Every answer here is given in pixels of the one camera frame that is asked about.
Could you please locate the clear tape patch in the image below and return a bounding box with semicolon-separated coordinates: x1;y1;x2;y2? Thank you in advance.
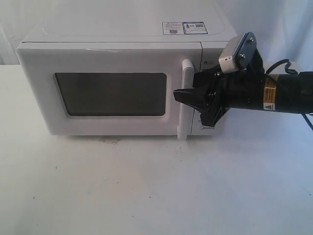
99;137;120;144

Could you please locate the white microwave door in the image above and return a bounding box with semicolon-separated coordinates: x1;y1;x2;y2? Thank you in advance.
17;43;202;140

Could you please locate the white microwave oven body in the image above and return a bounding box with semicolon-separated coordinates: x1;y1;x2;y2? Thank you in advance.
22;17;236;137

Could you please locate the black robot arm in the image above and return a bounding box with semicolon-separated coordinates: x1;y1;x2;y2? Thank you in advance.
174;60;313;127

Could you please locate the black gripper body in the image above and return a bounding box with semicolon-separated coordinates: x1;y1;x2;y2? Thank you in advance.
200;58;265;126

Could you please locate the blue white warning sticker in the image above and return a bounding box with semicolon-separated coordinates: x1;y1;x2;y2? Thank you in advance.
162;22;208;35

